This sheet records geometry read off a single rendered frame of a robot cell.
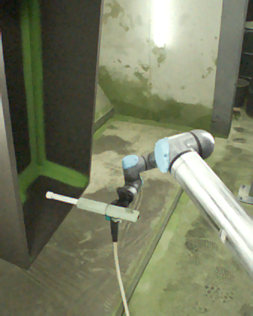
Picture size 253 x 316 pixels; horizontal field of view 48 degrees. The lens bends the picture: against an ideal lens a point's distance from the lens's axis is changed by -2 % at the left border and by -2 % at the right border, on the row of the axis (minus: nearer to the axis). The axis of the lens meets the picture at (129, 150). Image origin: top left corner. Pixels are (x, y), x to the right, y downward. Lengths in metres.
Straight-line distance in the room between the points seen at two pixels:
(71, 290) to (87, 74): 1.14
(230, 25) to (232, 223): 2.08
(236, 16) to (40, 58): 1.74
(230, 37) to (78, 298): 2.25
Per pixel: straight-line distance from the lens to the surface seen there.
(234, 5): 2.66
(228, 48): 2.72
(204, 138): 1.05
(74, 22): 1.30
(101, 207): 1.37
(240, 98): 3.74
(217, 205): 0.85
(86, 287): 1.74
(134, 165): 1.53
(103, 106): 3.21
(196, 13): 2.73
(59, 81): 1.42
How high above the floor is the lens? 1.50
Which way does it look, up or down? 32 degrees down
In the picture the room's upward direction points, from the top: 4 degrees counter-clockwise
